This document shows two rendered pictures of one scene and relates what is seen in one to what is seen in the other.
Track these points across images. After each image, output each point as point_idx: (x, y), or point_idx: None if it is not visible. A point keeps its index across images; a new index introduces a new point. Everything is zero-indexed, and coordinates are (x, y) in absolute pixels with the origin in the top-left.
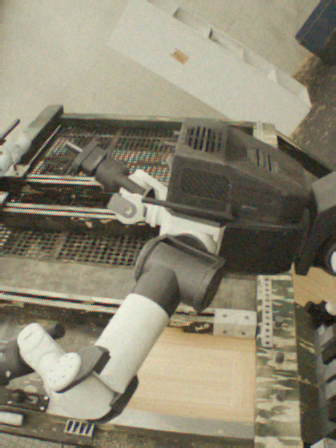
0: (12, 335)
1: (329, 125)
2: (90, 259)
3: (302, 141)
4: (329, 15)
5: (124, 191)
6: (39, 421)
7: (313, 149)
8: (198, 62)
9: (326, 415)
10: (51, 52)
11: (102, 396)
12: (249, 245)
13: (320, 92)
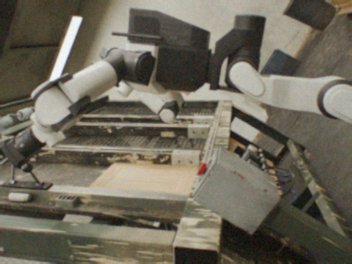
0: (42, 169)
1: (277, 122)
2: (106, 144)
3: (262, 137)
4: (276, 61)
5: (121, 82)
6: (41, 200)
7: (268, 137)
8: (196, 94)
9: None
10: (114, 97)
11: (64, 104)
12: (174, 60)
13: (273, 108)
